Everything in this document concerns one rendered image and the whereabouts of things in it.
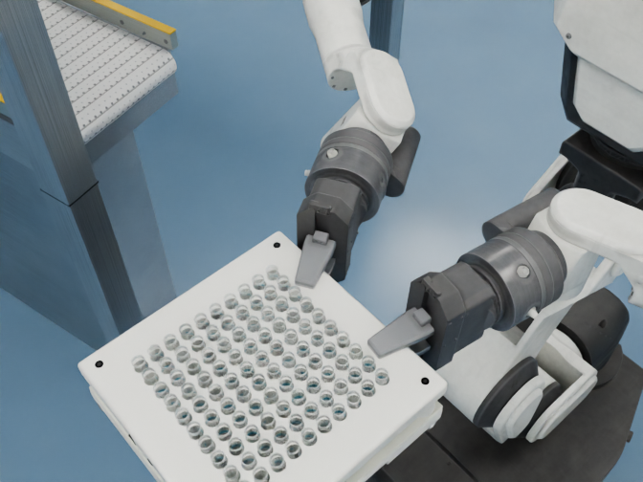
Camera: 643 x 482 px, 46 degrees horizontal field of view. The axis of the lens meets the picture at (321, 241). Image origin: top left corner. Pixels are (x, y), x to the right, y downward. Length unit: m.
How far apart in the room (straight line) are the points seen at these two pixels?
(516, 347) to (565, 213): 0.42
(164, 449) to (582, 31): 0.66
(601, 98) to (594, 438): 0.93
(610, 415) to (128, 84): 1.21
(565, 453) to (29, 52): 1.29
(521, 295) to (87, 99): 0.79
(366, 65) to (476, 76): 1.85
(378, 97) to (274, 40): 1.99
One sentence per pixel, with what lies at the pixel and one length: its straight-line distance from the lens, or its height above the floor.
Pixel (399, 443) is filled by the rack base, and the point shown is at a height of 1.02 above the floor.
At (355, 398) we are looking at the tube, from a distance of 0.70.
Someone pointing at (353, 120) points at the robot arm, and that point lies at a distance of 0.89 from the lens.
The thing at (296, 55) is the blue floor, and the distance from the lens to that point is 2.78.
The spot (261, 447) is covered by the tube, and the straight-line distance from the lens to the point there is 0.68.
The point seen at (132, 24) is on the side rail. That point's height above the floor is 0.91.
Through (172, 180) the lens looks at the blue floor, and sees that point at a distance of 2.37.
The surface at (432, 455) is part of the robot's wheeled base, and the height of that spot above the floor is 0.19.
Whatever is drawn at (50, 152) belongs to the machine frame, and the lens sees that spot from 1.10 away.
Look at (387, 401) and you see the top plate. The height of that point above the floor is 1.07.
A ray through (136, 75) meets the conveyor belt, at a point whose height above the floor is 0.88.
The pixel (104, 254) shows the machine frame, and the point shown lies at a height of 0.71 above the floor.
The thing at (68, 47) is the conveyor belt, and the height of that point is 0.89.
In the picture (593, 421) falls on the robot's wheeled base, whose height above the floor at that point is 0.17.
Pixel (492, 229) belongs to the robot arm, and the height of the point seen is 1.06.
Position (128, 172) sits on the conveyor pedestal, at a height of 0.58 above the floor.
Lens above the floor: 1.68
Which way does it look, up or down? 51 degrees down
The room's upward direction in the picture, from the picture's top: straight up
